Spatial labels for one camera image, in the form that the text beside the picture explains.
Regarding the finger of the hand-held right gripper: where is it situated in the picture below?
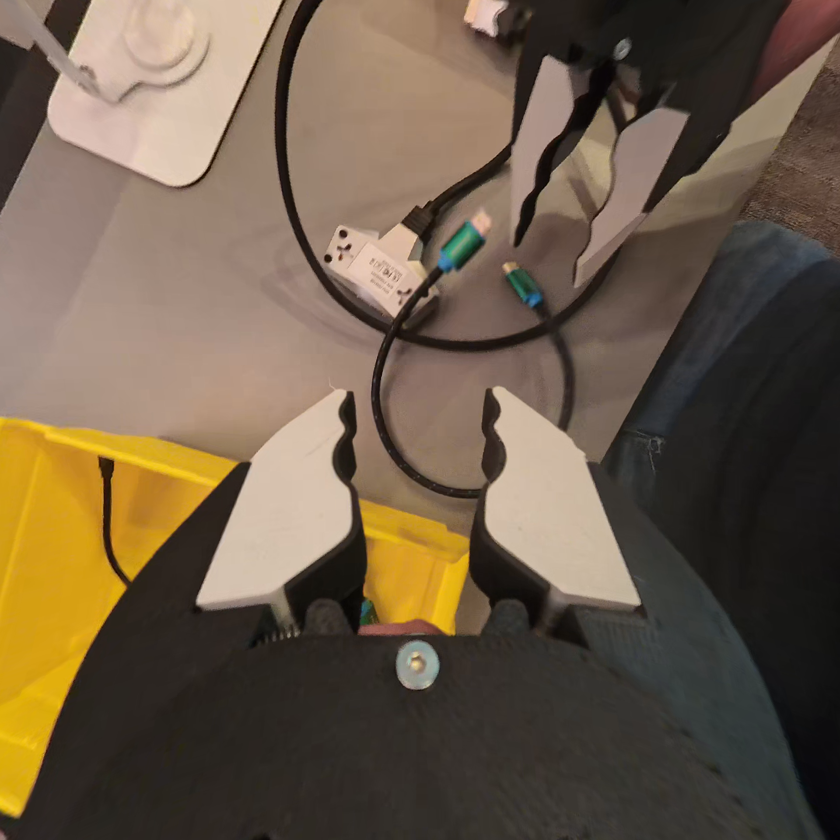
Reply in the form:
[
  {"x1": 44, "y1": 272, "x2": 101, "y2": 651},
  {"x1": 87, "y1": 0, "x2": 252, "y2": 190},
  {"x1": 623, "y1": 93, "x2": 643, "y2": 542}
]
[
  {"x1": 512, "y1": 56, "x2": 592, "y2": 247},
  {"x1": 574, "y1": 108, "x2": 690, "y2": 290}
]

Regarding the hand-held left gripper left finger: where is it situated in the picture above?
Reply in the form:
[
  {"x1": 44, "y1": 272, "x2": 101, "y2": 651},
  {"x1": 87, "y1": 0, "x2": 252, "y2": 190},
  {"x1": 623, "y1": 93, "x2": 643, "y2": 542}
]
[{"x1": 195, "y1": 389, "x2": 367, "y2": 634}]

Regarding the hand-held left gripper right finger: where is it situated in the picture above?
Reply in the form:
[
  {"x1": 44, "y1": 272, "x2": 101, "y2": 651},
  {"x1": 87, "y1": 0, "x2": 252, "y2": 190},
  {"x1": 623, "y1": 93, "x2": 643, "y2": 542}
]
[{"x1": 471, "y1": 386, "x2": 644, "y2": 634}]

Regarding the white hdmi switch box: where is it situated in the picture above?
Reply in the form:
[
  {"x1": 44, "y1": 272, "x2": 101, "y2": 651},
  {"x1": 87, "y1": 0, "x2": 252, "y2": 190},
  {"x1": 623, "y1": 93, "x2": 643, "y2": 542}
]
[{"x1": 323, "y1": 223, "x2": 442, "y2": 324}]

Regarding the yellow plastic bin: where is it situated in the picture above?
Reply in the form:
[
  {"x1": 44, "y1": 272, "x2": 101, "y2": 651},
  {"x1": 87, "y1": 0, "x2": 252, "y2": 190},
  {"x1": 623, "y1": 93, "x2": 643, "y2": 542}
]
[{"x1": 0, "y1": 416, "x2": 470, "y2": 818}]

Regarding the person's right hand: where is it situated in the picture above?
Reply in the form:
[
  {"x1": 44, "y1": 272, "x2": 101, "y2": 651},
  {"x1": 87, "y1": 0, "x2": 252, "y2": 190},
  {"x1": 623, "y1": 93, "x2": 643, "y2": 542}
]
[{"x1": 748, "y1": 0, "x2": 840, "y2": 106}]

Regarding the person's jeans leg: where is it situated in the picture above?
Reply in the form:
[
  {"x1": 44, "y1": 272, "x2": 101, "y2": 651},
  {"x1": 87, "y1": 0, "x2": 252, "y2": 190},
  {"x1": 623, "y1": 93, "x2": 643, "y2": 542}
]
[{"x1": 602, "y1": 220, "x2": 834, "y2": 500}]

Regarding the white tablet stand base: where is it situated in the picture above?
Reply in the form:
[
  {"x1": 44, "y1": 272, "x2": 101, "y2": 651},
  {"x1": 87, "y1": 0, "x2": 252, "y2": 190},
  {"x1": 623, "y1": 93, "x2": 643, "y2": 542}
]
[{"x1": 0, "y1": 0, "x2": 284, "y2": 188}]

